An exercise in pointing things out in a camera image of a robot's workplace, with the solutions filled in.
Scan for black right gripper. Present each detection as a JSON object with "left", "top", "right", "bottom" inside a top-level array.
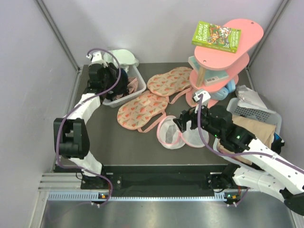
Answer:
[{"left": 173, "top": 101, "right": 222, "bottom": 139}]

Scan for black bra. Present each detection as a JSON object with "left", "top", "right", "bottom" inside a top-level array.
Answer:
[{"left": 106, "top": 63, "right": 129, "bottom": 101}]

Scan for white mesh pink-trim laundry bag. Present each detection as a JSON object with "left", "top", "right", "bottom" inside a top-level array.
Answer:
[{"left": 157, "top": 115, "right": 205, "bottom": 150}]

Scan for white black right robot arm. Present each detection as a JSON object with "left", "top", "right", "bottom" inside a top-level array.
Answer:
[{"left": 173, "top": 105, "right": 304, "bottom": 215}]

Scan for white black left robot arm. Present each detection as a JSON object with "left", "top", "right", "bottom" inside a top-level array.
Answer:
[{"left": 53, "top": 63, "right": 120, "bottom": 188}]

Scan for pink lace garment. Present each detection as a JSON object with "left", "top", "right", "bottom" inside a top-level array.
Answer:
[{"left": 116, "top": 77, "right": 138, "bottom": 99}]

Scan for white plastic basket left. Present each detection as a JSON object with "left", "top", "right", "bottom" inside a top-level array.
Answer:
[{"left": 103, "top": 65, "right": 147, "bottom": 108}]

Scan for white plastic basket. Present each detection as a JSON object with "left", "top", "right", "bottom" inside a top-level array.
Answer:
[
  {"left": 213, "top": 97, "right": 283, "bottom": 164},
  {"left": 103, "top": 65, "right": 147, "bottom": 108}
]

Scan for peach patterned eye mask upper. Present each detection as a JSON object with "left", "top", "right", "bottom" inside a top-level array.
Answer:
[{"left": 147, "top": 67, "right": 192, "bottom": 97}]

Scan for peach patterned eye mask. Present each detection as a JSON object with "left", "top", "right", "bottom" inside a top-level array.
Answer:
[
  {"left": 147, "top": 67, "right": 192, "bottom": 97},
  {"left": 117, "top": 91, "right": 169, "bottom": 133}
]

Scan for light blue headphones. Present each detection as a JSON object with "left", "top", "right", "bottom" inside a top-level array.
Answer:
[{"left": 210, "top": 79, "right": 236, "bottom": 101}]

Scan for peach patterned eye mask lower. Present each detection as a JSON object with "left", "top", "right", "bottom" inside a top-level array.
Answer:
[{"left": 117, "top": 91, "right": 169, "bottom": 133}]

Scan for light blue book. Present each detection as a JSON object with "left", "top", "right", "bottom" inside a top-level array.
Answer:
[{"left": 188, "top": 56, "right": 229, "bottom": 86}]

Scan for white plastic basket right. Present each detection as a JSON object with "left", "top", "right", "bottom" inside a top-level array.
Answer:
[{"left": 213, "top": 97, "right": 283, "bottom": 164}]

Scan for pink three-tier wooden shelf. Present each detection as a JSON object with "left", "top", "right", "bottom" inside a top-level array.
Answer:
[{"left": 186, "top": 19, "right": 264, "bottom": 107}]

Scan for beige folded garment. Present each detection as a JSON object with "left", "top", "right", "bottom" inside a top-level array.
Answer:
[{"left": 217, "top": 114, "right": 276, "bottom": 166}]

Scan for green treehouse book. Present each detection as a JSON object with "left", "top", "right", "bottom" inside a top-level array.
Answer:
[{"left": 191, "top": 21, "right": 241, "bottom": 53}]

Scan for black blue garment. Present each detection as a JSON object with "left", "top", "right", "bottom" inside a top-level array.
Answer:
[{"left": 271, "top": 133, "right": 285, "bottom": 154}]

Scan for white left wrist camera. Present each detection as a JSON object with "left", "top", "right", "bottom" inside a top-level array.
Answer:
[{"left": 86, "top": 51, "right": 108, "bottom": 67}]

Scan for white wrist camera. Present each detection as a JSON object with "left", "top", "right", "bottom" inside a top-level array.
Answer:
[
  {"left": 192, "top": 89, "right": 211, "bottom": 106},
  {"left": 86, "top": 51, "right": 108, "bottom": 67}
]

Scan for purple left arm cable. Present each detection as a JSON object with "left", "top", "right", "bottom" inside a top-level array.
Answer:
[{"left": 55, "top": 48, "right": 122, "bottom": 205}]

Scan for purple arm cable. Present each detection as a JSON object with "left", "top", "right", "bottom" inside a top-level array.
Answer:
[
  {"left": 196, "top": 94, "right": 304, "bottom": 207},
  {"left": 55, "top": 48, "right": 122, "bottom": 205}
]

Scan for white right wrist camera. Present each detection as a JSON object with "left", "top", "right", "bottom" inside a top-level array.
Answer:
[{"left": 192, "top": 89, "right": 211, "bottom": 106}]

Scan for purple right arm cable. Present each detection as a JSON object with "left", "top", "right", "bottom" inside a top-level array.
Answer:
[{"left": 196, "top": 94, "right": 304, "bottom": 207}]

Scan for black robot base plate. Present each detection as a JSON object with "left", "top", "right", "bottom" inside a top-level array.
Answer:
[{"left": 76, "top": 163, "right": 247, "bottom": 198}]

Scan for grey slotted cable duct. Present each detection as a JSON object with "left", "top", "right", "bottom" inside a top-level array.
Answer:
[{"left": 47, "top": 191, "right": 240, "bottom": 202}]

